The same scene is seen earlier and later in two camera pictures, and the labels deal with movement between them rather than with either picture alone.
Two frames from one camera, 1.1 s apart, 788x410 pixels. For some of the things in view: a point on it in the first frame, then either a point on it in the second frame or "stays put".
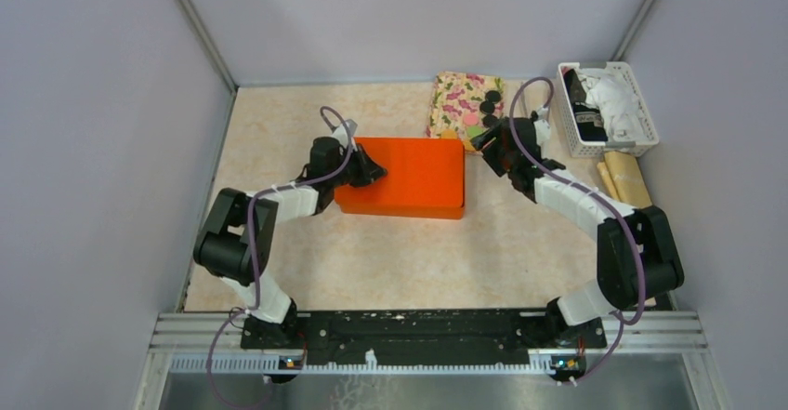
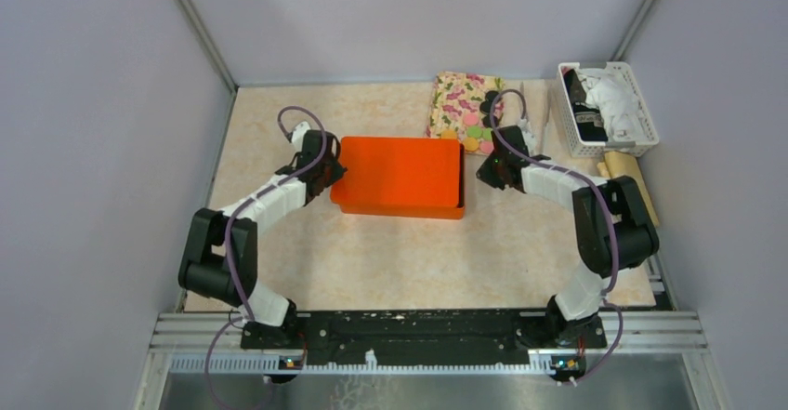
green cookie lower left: [472, 131] stays put
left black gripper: [368, 170] → [336, 172]
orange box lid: [425, 178] stays put
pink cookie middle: [470, 119] stays put
